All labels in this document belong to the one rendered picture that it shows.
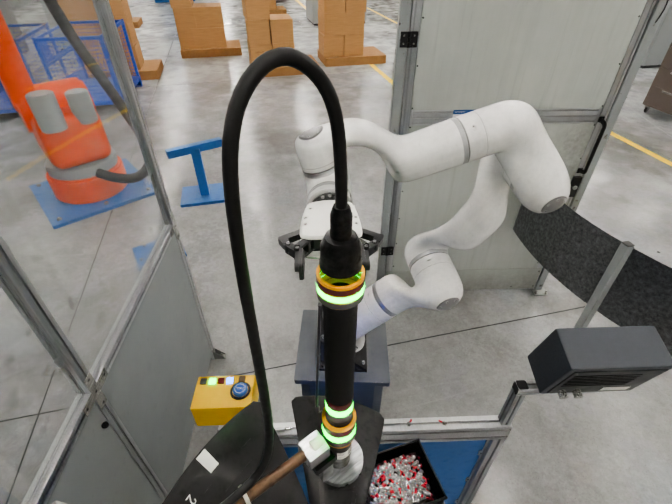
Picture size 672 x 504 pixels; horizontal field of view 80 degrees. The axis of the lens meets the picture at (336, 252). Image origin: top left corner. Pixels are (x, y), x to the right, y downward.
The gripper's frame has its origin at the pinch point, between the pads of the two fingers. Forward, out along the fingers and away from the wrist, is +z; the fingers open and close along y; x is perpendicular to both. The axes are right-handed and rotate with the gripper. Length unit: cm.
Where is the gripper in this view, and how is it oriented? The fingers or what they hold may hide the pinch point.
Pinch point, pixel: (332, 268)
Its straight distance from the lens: 59.7
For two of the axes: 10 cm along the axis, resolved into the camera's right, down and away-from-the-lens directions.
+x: 0.0, -7.8, -6.3
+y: -10.0, 0.2, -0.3
